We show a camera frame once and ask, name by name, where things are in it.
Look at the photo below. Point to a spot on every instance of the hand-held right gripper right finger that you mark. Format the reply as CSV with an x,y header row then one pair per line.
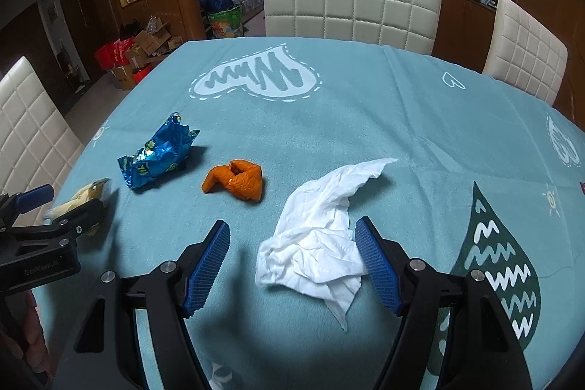
x,y
377,266

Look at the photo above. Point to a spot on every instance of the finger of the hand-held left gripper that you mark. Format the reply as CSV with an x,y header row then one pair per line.
x,y
87,214
34,198

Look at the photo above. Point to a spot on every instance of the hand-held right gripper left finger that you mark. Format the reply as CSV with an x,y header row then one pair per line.
x,y
205,275

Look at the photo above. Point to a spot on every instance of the cream wrapper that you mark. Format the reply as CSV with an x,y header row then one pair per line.
x,y
84,191

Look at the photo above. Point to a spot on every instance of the white tissue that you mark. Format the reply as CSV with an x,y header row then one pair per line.
x,y
311,244

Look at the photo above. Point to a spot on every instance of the person's left hand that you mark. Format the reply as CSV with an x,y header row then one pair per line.
x,y
32,321

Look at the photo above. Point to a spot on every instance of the blue crumpled snack wrapper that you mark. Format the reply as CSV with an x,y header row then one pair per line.
x,y
160,152

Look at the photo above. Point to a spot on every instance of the blue printed tablecloth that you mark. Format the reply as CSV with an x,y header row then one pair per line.
x,y
388,120

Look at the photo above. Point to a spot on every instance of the orange pot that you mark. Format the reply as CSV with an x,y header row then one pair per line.
x,y
140,74

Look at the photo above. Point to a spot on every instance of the red gift boxes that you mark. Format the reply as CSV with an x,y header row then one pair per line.
x,y
109,54

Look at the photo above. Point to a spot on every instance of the pile of cardboard boxes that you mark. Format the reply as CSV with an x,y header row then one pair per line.
x,y
146,47

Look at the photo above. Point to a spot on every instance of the wooden partition cabinet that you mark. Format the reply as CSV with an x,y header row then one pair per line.
x,y
183,11

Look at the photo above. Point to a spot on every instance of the colourful woven bag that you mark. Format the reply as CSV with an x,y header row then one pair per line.
x,y
226,22

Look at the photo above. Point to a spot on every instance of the wooden sideboard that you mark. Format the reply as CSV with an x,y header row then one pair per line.
x,y
461,29

